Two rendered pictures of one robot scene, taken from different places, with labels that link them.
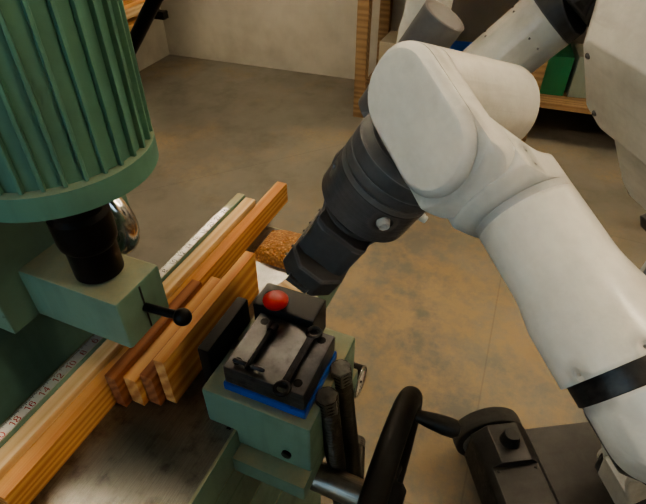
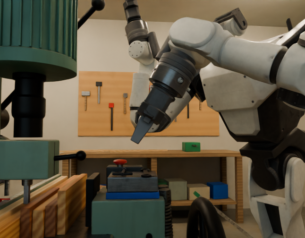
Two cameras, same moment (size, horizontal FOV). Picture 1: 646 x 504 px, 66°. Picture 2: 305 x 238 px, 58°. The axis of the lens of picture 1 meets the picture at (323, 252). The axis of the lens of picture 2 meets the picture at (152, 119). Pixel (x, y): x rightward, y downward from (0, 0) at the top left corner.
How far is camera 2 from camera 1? 0.47 m
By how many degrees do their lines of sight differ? 49
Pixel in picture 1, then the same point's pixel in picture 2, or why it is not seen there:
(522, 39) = not seen: hidden behind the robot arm
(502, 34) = not seen: hidden behind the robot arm
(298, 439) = (157, 213)
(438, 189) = (207, 38)
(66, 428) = (1, 230)
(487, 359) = not seen: outside the picture
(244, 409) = (122, 204)
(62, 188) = (56, 52)
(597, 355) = (273, 50)
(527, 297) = (245, 55)
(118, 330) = (42, 163)
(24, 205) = (40, 53)
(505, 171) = (223, 31)
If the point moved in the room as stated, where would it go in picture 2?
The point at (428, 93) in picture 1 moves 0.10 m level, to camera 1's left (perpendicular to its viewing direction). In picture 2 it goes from (193, 21) to (150, 12)
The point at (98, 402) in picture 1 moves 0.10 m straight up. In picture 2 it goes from (14, 228) to (16, 166)
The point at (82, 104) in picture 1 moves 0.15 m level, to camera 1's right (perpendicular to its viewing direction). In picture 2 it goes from (71, 25) to (143, 37)
